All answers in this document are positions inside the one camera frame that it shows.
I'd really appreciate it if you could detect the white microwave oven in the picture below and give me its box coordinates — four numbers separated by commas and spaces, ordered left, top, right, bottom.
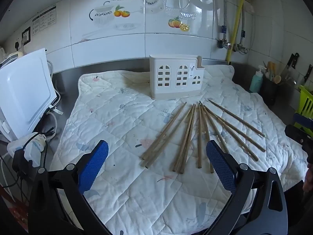
0, 48, 58, 143

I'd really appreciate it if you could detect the black utensil pot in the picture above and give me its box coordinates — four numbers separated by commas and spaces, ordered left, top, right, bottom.
261, 75, 282, 106

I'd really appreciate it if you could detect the wall label sticker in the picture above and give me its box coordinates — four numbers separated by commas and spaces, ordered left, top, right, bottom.
32, 5, 57, 36

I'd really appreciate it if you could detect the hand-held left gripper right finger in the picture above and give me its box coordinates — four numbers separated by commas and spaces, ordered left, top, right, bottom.
206, 139, 289, 235

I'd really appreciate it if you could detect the spread of wooden chopsticks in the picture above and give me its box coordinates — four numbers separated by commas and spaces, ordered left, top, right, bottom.
139, 99, 266, 174

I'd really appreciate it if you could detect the white quilted mat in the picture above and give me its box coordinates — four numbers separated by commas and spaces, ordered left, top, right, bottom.
52, 65, 309, 235

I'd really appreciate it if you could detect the long braided metal hose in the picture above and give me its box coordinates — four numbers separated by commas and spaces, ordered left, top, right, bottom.
221, 0, 227, 42

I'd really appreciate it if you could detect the white power cable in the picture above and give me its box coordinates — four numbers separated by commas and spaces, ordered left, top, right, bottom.
45, 60, 64, 115

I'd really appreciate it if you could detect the black handled kitchen knife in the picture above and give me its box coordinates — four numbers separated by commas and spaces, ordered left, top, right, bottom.
283, 52, 300, 77
304, 64, 313, 84

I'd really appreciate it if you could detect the red handle metal valve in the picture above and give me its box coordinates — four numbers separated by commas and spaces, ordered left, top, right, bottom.
217, 39, 232, 50

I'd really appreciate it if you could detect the yellow handled utensil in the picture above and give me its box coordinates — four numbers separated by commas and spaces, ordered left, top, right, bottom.
267, 61, 277, 80

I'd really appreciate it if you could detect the black plug adapter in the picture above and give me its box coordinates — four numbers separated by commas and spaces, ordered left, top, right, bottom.
12, 149, 33, 175

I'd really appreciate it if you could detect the plain metal valve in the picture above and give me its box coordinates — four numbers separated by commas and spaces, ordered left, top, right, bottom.
233, 43, 249, 55

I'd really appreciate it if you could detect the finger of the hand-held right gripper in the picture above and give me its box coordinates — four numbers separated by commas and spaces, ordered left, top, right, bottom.
285, 125, 305, 144

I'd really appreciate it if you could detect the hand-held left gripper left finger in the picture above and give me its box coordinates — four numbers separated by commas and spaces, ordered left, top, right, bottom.
28, 139, 109, 235

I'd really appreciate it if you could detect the teal soap pump bottle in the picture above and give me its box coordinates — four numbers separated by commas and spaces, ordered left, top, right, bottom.
249, 65, 267, 94

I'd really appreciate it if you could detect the short braided metal hose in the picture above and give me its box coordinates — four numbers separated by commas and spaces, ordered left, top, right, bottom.
240, 4, 246, 45

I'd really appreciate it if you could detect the white plastic utensil holder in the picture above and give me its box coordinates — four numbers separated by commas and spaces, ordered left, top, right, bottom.
149, 55, 205, 101

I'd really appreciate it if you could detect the yellow gas hose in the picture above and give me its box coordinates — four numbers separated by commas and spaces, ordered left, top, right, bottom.
226, 0, 246, 62

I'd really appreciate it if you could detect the white power strip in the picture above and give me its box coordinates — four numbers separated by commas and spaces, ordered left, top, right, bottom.
7, 132, 47, 168

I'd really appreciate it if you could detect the green dish rack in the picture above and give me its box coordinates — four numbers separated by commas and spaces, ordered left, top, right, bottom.
296, 84, 313, 124

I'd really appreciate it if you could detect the person's right hand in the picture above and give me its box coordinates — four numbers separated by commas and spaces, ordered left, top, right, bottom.
303, 164, 313, 193

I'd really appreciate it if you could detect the cream appliance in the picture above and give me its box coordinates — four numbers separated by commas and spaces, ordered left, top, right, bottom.
4, 51, 25, 63

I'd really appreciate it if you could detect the black wall socket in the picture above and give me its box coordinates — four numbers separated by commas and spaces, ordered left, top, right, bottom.
22, 26, 32, 46

